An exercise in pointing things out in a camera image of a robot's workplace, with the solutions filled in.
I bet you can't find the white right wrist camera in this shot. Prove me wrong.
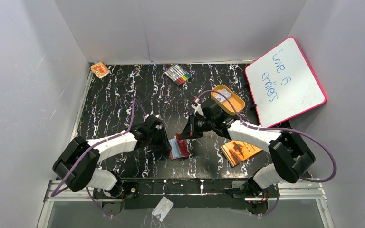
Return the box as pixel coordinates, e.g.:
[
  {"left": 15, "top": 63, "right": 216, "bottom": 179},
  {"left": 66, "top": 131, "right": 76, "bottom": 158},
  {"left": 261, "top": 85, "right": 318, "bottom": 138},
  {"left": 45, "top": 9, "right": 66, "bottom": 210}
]
[{"left": 192, "top": 102, "right": 204, "bottom": 116}]

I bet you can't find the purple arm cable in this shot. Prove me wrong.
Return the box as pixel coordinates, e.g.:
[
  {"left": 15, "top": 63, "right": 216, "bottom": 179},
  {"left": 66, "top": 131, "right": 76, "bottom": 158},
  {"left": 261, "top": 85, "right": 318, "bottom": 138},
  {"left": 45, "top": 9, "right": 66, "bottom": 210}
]
[
  {"left": 193, "top": 90, "right": 338, "bottom": 183},
  {"left": 50, "top": 99, "right": 148, "bottom": 198}
]

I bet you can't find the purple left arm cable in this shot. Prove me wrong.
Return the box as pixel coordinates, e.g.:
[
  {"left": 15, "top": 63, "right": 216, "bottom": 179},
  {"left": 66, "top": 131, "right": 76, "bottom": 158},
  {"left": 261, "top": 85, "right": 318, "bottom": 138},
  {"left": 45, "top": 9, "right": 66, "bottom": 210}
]
[{"left": 50, "top": 99, "right": 148, "bottom": 198}]

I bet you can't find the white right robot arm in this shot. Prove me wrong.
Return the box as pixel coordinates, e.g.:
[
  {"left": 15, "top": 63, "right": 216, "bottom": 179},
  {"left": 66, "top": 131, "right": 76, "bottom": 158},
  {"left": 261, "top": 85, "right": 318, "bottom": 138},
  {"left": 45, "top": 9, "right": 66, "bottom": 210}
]
[{"left": 179, "top": 100, "right": 316, "bottom": 197}]

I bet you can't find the white credit card in tray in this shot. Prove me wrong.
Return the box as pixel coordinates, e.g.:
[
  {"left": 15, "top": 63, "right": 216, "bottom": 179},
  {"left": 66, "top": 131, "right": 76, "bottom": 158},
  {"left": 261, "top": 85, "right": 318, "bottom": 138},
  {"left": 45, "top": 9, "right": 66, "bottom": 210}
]
[{"left": 215, "top": 88, "right": 232, "bottom": 103}]

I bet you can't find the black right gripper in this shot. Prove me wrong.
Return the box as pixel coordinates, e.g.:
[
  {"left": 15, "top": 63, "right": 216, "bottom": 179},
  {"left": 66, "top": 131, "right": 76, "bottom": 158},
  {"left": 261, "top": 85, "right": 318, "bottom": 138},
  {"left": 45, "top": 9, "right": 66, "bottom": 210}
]
[{"left": 178, "top": 114, "right": 214, "bottom": 140}]

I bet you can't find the orange book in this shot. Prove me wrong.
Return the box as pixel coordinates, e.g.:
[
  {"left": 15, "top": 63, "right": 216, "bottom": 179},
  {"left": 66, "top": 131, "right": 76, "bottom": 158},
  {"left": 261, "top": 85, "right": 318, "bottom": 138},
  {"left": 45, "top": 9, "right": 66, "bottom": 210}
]
[{"left": 221, "top": 140, "right": 262, "bottom": 167}]

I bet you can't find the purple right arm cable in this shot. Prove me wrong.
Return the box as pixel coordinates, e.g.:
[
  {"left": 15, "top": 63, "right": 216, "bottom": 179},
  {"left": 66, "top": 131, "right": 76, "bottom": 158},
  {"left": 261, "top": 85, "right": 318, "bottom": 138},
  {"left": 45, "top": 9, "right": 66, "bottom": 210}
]
[{"left": 193, "top": 90, "right": 338, "bottom": 183}]

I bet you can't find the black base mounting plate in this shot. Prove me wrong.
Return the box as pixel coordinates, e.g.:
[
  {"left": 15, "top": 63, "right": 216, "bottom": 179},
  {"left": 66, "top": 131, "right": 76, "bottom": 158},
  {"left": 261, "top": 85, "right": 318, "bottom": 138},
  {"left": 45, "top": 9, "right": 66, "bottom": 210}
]
[{"left": 105, "top": 178, "right": 274, "bottom": 210}]

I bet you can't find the pink framed whiteboard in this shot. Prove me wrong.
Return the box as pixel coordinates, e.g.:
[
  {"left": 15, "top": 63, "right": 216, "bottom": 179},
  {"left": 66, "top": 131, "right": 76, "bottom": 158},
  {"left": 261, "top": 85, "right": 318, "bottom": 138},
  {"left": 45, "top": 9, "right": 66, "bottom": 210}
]
[{"left": 245, "top": 36, "right": 327, "bottom": 127}]

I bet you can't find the pack of coloured markers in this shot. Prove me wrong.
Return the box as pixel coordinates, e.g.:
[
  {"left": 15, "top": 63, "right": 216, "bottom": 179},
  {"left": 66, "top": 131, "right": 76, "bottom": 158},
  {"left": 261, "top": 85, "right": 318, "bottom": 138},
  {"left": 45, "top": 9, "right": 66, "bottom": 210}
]
[{"left": 164, "top": 65, "right": 192, "bottom": 86}]

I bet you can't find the yellow oval tray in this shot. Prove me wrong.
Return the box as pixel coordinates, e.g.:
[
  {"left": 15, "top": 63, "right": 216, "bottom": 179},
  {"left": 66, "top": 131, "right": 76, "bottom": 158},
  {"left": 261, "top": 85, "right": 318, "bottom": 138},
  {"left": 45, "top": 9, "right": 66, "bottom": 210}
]
[{"left": 211, "top": 85, "right": 245, "bottom": 116}]

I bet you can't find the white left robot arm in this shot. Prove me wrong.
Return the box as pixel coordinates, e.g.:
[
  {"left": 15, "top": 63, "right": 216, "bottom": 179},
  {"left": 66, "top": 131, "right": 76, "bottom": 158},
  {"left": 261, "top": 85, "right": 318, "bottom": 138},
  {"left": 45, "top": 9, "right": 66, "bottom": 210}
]
[{"left": 52, "top": 115, "right": 171, "bottom": 198}]

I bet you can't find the small orange card box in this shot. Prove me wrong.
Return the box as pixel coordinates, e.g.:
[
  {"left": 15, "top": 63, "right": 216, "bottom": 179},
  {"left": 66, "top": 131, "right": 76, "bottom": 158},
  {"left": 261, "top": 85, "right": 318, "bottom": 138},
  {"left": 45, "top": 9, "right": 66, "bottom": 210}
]
[{"left": 90, "top": 62, "right": 110, "bottom": 78}]

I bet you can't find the red leather card holder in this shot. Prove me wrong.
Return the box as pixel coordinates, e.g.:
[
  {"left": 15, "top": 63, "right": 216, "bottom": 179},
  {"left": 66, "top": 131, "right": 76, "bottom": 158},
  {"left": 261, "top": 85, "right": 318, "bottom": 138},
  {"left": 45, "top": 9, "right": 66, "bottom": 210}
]
[{"left": 169, "top": 133, "right": 189, "bottom": 160}]

